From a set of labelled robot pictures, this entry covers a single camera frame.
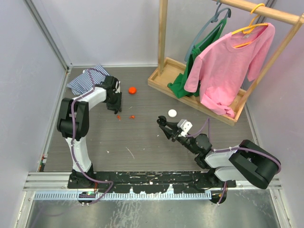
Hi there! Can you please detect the white slotted cable duct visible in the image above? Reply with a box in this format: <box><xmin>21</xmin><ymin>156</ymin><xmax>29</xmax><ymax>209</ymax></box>
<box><xmin>34</xmin><ymin>190</ymin><xmax>212</xmax><ymax>200</ymax></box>

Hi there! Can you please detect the blue striped cloth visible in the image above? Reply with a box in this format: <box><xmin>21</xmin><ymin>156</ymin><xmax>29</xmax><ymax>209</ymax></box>
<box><xmin>67</xmin><ymin>64</ymin><xmax>110</xmax><ymax>95</ymax></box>

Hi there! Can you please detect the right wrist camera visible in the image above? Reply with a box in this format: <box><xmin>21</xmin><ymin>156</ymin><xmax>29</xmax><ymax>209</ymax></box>
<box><xmin>177</xmin><ymin>119</ymin><xmax>192</xmax><ymax>137</ymax></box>

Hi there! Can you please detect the yellow hanger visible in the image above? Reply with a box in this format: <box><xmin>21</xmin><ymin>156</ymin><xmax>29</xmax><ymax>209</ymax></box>
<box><xmin>231</xmin><ymin>3</ymin><xmax>267</xmax><ymax>38</ymax></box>

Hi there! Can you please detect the white earbud charging case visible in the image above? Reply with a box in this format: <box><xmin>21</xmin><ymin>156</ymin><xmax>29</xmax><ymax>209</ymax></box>
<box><xmin>168</xmin><ymin>109</ymin><xmax>177</xmax><ymax>118</ymax></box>

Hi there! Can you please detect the orange earbud charging case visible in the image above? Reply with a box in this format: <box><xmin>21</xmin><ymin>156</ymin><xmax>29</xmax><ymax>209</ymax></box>
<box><xmin>128</xmin><ymin>87</ymin><xmax>137</xmax><ymax>95</ymax></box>

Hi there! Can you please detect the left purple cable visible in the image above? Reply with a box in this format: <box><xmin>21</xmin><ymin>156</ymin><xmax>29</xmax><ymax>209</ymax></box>
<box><xmin>71</xmin><ymin>68</ymin><xmax>114</xmax><ymax>206</ymax></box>

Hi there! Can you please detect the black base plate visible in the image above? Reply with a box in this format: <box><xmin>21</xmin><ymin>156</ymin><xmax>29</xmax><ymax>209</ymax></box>
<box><xmin>67</xmin><ymin>171</ymin><xmax>225</xmax><ymax>194</ymax></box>

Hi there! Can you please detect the wooden clothes rack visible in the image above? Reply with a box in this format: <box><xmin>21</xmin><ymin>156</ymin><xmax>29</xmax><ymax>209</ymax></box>
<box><xmin>148</xmin><ymin>0</ymin><xmax>304</xmax><ymax>126</ymax></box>

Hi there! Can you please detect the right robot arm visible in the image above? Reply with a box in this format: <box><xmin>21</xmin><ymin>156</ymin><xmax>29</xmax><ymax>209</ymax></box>
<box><xmin>157</xmin><ymin>116</ymin><xmax>282</xmax><ymax>189</ymax></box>

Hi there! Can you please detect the grey hanger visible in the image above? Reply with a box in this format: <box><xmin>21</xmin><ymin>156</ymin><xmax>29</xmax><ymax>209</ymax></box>
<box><xmin>184</xmin><ymin>2</ymin><xmax>232</xmax><ymax>62</ymax></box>

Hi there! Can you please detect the pink t-shirt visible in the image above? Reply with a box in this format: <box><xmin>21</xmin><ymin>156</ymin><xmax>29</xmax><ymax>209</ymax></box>
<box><xmin>184</xmin><ymin>23</ymin><xmax>275</xmax><ymax>118</ymax></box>

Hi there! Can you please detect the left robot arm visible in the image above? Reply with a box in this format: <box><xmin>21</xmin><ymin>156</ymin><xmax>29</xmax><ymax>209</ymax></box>
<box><xmin>57</xmin><ymin>76</ymin><xmax>122</xmax><ymax>188</ymax></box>

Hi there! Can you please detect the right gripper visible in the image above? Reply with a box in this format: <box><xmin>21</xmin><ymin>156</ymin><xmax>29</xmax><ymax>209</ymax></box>
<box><xmin>160</xmin><ymin>120</ymin><xmax>199</xmax><ymax>155</ymax></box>

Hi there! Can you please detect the green garment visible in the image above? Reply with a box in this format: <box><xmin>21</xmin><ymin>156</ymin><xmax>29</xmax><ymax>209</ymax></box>
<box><xmin>167</xmin><ymin>19</ymin><xmax>227</xmax><ymax>99</ymax></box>

